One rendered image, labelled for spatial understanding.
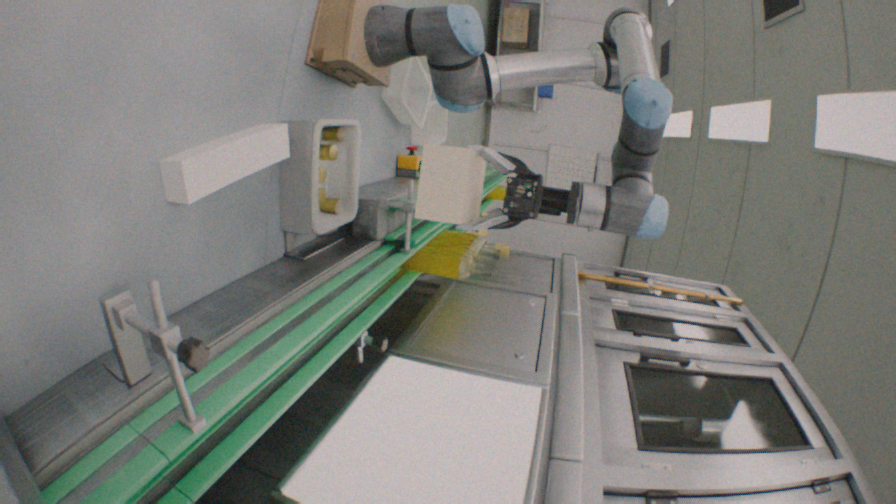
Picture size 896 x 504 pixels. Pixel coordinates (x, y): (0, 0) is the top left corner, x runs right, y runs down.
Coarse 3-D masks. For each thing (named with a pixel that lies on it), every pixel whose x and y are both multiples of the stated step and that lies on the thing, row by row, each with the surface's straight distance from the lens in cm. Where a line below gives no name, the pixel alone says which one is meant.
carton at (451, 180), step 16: (432, 160) 63; (448, 160) 63; (464, 160) 62; (480, 160) 72; (432, 176) 63; (448, 176) 63; (464, 176) 62; (480, 176) 74; (432, 192) 63; (448, 192) 62; (464, 192) 62; (480, 192) 76; (416, 208) 64; (432, 208) 63; (448, 208) 62; (464, 208) 64
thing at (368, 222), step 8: (360, 200) 92; (368, 200) 91; (376, 200) 91; (360, 208) 93; (368, 208) 92; (376, 208) 91; (360, 216) 92; (368, 216) 92; (376, 216) 91; (360, 224) 93; (368, 224) 92; (376, 224) 92; (352, 232) 95; (360, 232) 94; (368, 232) 93; (376, 232) 92
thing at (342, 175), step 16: (320, 128) 75; (352, 128) 88; (336, 144) 90; (352, 144) 88; (320, 160) 88; (336, 160) 90; (352, 160) 88; (336, 176) 91; (352, 176) 89; (336, 192) 91; (352, 192) 89; (352, 208) 90; (320, 224) 81; (336, 224) 83
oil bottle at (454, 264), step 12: (420, 252) 98; (432, 252) 97; (444, 252) 98; (456, 252) 99; (408, 264) 100; (420, 264) 98; (432, 264) 97; (444, 264) 96; (456, 264) 96; (468, 264) 96; (444, 276) 98; (456, 276) 97; (468, 276) 97
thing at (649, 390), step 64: (512, 256) 161; (384, 320) 104; (576, 320) 108; (640, 320) 129; (704, 320) 144; (320, 384) 81; (576, 384) 83; (640, 384) 97; (704, 384) 106; (768, 384) 120; (256, 448) 68; (576, 448) 68; (640, 448) 78; (704, 448) 86; (768, 448) 95; (832, 448) 110
